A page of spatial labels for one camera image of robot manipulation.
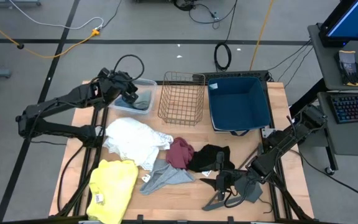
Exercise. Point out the grey desk top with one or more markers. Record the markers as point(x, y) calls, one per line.
point(325, 62)

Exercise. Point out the grey-green sock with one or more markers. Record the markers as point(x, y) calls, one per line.
point(144, 99)

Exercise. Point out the clear plastic bin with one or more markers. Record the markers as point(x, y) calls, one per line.
point(148, 83)

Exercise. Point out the light grey cloth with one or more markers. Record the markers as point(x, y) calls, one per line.
point(163, 179)

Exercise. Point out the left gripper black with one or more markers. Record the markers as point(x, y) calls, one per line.
point(121, 84)

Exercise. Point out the backlit black keyboard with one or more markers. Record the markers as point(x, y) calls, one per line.
point(353, 107)

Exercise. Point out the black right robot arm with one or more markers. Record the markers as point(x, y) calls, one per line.
point(284, 140)

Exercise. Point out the white lace cloth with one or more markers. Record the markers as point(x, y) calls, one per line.
point(132, 140)

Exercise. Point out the small black floor puck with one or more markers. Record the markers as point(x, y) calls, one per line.
point(20, 46)

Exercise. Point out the yellow t-shirt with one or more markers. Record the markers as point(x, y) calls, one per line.
point(113, 186)

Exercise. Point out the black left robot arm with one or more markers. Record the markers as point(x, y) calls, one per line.
point(57, 101)

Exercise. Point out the navy white striped fabric bin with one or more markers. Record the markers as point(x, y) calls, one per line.
point(238, 102)

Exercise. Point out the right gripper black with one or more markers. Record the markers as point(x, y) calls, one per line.
point(230, 180)

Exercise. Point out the black metal table frame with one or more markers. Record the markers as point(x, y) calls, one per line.
point(89, 158)

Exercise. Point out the grey keyboard cart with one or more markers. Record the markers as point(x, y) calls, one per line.
point(353, 137)

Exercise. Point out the black power strip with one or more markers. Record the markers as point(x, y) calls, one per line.
point(244, 74)

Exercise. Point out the black computer monitor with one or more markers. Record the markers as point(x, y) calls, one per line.
point(353, 21)

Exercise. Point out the black cloth with white tag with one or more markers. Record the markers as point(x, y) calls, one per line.
point(204, 158)

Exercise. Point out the grey triangular hanger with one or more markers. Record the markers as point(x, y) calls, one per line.
point(211, 205)

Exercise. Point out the maroon cloth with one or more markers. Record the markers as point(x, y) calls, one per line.
point(180, 152)

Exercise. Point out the grey black work gloves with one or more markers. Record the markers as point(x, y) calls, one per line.
point(348, 67)

